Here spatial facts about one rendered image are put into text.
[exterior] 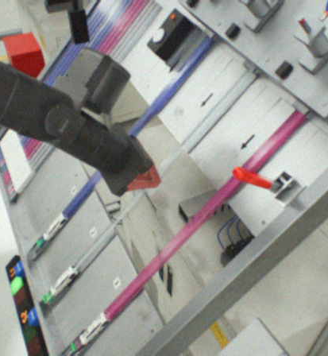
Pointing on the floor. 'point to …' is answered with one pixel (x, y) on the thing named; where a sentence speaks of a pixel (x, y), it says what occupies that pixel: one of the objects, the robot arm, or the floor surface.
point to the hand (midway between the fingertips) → (152, 179)
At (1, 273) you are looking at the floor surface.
